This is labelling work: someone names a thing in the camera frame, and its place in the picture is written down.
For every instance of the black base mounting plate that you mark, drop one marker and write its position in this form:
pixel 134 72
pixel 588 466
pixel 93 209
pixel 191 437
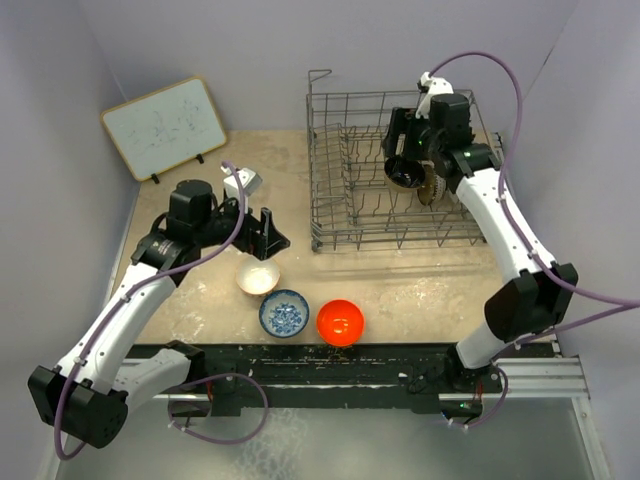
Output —
pixel 419 377

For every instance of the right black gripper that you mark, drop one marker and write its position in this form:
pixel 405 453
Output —
pixel 401 124

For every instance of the black glossy bowl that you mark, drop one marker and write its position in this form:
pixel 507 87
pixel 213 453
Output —
pixel 403 175

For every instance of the grey wire dish rack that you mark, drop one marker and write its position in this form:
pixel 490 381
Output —
pixel 349 199

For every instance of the brown rimmed cream bowl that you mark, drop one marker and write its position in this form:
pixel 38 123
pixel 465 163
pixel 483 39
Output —
pixel 433 189

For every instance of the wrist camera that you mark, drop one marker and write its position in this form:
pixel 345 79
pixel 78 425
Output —
pixel 430 86
pixel 240 182

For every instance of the small whiteboard with wood frame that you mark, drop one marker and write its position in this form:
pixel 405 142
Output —
pixel 166 128

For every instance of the beige white bowl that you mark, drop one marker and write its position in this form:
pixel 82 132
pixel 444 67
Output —
pixel 257 277

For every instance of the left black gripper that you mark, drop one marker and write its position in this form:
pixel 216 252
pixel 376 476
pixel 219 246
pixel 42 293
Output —
pixel 261 243

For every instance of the blue white patterned bowl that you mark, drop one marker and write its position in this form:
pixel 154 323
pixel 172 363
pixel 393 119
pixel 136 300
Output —
pixel 284 313

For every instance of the orange bowl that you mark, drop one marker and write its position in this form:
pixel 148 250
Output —
pixel 340 323

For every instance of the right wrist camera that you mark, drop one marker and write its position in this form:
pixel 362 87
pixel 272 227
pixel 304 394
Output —
pixel 430 86

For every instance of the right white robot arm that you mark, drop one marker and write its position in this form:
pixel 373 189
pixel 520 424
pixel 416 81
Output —
pixel 536 289

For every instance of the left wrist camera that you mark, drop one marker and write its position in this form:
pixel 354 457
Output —
pixel 240 182

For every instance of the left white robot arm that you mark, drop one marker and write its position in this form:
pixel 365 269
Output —
pixel 86 395

